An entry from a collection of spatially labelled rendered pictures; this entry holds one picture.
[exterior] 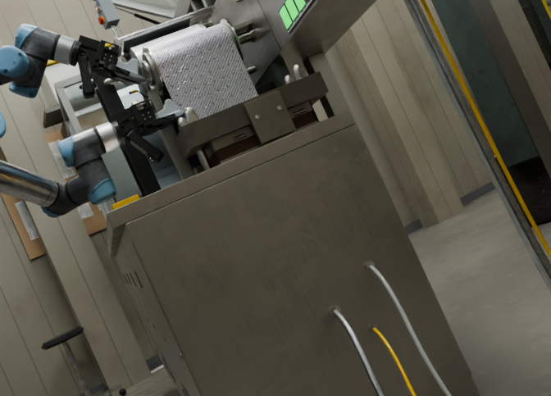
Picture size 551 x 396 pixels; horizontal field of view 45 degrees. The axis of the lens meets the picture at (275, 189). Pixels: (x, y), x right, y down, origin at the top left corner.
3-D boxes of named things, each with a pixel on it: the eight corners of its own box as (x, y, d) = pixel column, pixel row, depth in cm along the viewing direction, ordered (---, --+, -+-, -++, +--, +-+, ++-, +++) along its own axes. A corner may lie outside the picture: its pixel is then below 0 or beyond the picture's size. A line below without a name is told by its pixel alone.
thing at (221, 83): (189, 138, 186) (162, 79, 187) (263, 108, 193) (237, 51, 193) (189, 138, 186) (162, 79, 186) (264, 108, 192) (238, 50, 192)
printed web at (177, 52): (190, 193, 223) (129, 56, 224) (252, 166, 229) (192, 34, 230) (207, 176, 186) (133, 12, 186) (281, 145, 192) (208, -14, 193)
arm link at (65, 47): (52, 56, 181) (55, 65, 189) (70, 61, 182) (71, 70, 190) (61, 30, 183) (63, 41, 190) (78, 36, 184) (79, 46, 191)
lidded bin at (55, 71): (120, 98, 503) (104, 63, 504) (129, 79, 464) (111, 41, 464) (53, 121, 483) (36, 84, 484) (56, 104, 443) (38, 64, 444)
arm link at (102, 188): (94, 207, 185) (79, 171, 185) (125, 192, 180) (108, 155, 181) (76, 213, 178) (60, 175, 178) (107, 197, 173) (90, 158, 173)
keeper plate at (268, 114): (260, 145, 170) (242, 106, 170) (293, 130, 173) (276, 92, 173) (261, 143, 167) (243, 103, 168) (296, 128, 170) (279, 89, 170)
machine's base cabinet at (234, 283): (173, 389, 394) (114, 257, 396) (269, 340, 412) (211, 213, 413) (276, 568, 152) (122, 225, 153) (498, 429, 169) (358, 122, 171)
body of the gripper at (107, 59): (121, 46, 186) (79, 31, 184) (112, 74, 185) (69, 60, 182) (120, 54, 193) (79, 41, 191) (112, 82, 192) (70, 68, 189)
